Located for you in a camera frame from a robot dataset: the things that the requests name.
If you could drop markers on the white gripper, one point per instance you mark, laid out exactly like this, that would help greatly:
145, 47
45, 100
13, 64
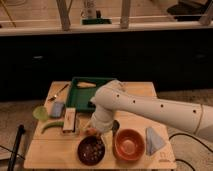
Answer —
102, 119

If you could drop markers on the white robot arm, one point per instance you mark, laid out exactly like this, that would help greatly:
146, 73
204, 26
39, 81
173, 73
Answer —
193, 118

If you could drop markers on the dark purple bowl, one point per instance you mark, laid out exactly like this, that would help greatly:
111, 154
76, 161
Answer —
91, 150

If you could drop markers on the orange bowl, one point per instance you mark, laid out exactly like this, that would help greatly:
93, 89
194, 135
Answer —
128, 145

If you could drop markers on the green plastic tray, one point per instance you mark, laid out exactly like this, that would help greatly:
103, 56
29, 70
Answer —
79, 98

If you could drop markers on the wooden box block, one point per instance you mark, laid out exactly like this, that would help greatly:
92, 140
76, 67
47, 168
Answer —
69, 120

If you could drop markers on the beige item in tray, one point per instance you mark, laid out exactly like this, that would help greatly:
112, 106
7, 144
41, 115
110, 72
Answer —
85, 85

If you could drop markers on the blue sponge block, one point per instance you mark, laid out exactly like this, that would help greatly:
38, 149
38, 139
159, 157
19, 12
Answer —
57, 110

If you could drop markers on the green pea pod toy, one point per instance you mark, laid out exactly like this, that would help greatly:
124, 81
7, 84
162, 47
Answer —
53, 124

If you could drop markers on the metal spoon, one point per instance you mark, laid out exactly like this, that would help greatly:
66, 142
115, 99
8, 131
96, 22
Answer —
58, 94

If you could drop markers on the blue folded cloth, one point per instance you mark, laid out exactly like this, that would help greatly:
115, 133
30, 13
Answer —
154, 141

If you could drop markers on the green cup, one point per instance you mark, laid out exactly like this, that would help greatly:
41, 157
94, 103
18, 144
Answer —
40, 113

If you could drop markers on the black pole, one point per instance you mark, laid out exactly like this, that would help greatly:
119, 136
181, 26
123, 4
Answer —
14, 153

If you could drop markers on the white bottle on green base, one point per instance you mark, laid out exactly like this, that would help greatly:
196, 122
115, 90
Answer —
92, 16

